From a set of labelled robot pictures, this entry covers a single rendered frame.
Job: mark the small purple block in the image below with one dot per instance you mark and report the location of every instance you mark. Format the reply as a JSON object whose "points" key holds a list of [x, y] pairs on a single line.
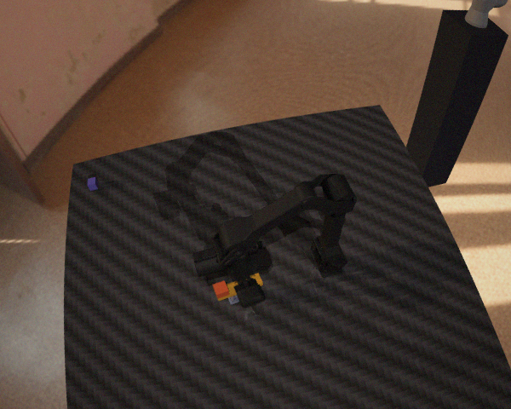
{"points": [[93, 184]]}

